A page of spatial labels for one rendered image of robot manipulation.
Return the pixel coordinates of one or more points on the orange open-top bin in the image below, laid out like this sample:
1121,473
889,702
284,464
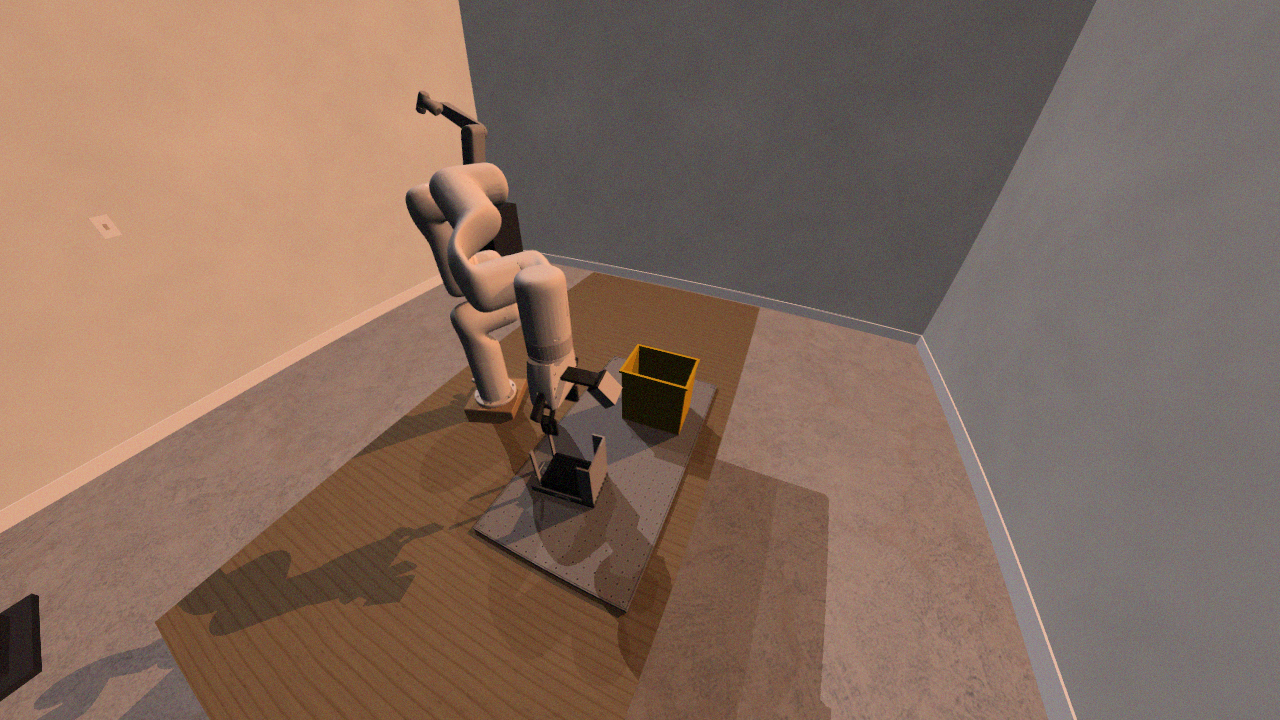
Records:
655,387

